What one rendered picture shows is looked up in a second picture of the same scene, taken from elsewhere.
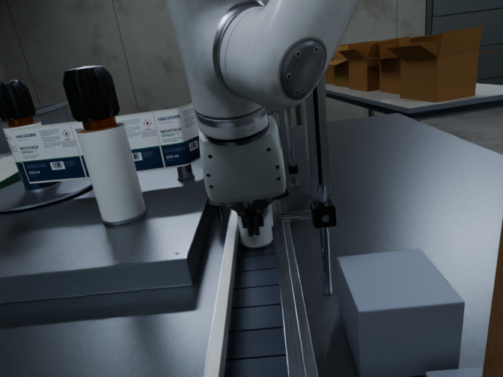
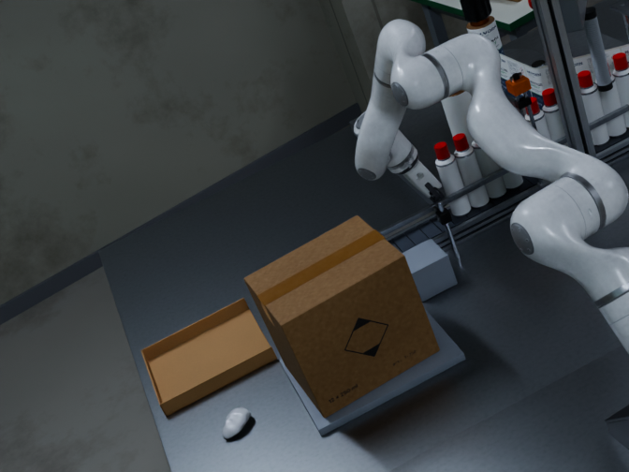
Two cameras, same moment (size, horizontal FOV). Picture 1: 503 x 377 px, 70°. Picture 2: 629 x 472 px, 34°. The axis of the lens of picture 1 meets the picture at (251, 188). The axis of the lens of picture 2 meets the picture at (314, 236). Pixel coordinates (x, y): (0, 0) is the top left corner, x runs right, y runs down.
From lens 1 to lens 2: 2.47 m
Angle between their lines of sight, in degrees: 71
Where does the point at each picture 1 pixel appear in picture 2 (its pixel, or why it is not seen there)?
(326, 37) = (368, 169)
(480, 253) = (524, 289)
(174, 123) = (535, 79)
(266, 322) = (401, 245)
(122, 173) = (458, 124)
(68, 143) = not seen: hidden behind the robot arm
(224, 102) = not seen: hidden behind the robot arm
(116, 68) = not seen: outside the picture
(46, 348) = (379, 207)
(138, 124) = (517, 68)
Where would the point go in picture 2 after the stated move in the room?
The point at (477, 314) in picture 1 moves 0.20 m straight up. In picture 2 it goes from (462, 299) to (439, 232)
